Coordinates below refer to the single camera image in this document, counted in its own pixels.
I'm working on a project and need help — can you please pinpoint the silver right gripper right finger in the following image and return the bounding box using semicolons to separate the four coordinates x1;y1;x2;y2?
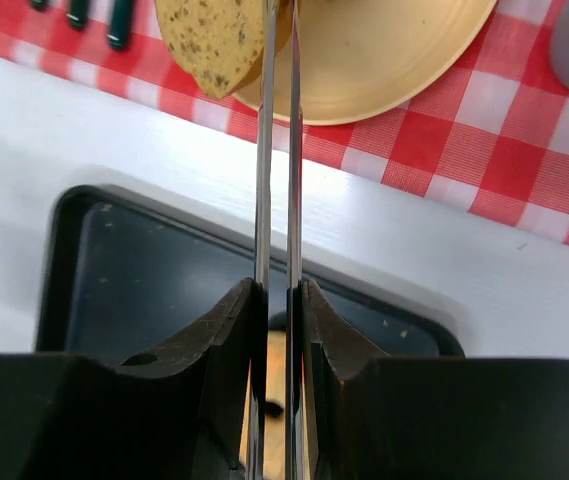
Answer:
284;0;569;480

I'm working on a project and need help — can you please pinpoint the gold spoon black handle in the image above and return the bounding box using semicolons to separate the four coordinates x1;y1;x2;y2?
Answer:
107;0;135;51

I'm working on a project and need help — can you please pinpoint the yellow plate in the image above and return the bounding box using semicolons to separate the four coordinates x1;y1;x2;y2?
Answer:
233;0;499;126

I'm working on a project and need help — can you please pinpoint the red checkered cloth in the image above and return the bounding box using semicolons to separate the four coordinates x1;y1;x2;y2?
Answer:
0;1;569;245

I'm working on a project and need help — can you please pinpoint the orange glazed donut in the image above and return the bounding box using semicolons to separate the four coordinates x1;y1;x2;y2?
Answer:
239;331;286;480

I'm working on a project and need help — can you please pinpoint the black baking tray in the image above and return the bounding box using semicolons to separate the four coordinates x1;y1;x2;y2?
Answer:
35;185;465;366

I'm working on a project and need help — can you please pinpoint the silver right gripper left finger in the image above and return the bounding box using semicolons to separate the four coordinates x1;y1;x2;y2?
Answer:
0;0;281;480

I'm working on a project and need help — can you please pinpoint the brown bread slice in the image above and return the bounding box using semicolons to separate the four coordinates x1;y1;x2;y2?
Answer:
155;0;264;100

